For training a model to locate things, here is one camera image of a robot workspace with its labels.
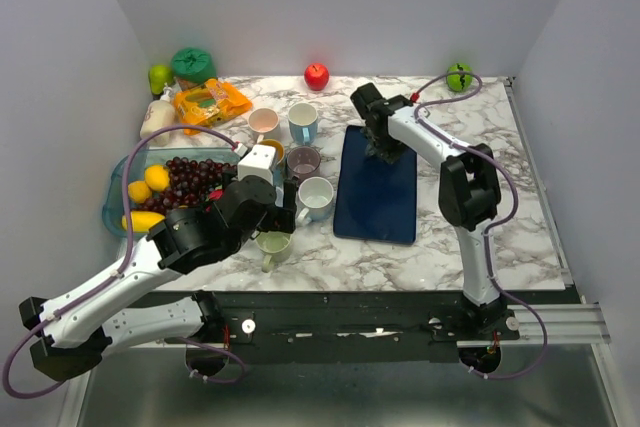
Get light green mug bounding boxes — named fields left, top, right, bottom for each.
left=255, top=232, right=292, bottom=273

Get blue mug white base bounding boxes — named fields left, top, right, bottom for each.
left=297, top=177, right=334, bottom=225

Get blue butterfly mug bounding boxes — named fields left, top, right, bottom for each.
left=260, top=139, right=286, bottom=186

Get purple mug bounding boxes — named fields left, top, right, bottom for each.
left=286, top=146, right=321, bottom=183

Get light blue hexagonal mug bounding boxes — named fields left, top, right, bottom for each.
left=287, top=103, right=319, bottom=146

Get pink mug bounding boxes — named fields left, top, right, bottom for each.
left=247, top=108, right=280, bottom=143

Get dark grey-blue mug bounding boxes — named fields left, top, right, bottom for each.
left=361, top=127, right=407, bottom=164

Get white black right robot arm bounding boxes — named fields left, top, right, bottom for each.
left=350, top=83, right=506, bottom=339

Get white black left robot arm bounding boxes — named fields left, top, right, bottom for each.
left=20, top=176, right=298, bottom=382

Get red dragon fruit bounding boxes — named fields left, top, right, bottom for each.
left=207, top=189, right=224, bottom=201

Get red apple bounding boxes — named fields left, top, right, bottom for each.
left=303, top=63, right=330, bottom=91

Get dark purple grapes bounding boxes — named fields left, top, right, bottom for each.
left=129, top=157, right=237, bottom=215

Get green watermelon ball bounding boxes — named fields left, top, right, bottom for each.
left=446, top=62, right=473, bottom=93

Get dark blue tray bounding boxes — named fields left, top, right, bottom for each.
left=333, top=125, right=417, bottom=245

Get orange snack bag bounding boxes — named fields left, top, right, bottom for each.
left=173, top=78, right=253, bottom=136

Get cream lotion bottle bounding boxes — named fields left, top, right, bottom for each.
left=140, top=85, right=176, bottom=140

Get clear blue plastic bowl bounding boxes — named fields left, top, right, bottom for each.
left=102, top=147, right=240, bottom=238

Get green wrapped cup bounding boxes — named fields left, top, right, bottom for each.
left=170, top=47, right=217, bottom=91

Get green pear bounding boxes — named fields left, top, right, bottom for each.
left=148, top=64, right=175, bottom=96

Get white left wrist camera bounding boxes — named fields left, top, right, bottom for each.
left=235, top=144, right=275, bottom=185

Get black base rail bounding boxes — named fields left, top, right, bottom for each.
left=131, top=291, right=520, bottom=365

